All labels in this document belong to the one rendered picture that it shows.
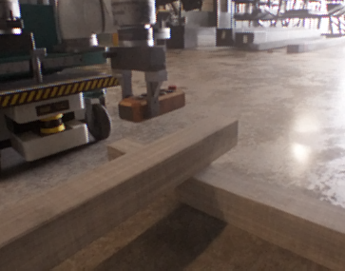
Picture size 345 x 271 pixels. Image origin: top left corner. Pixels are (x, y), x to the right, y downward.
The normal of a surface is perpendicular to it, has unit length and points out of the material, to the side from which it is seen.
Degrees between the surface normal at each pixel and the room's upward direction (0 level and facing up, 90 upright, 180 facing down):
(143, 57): 90
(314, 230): 90
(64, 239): 90
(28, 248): 90
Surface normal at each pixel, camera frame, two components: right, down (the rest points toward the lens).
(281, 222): -0.65, 0.27
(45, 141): 0.70, 0.21
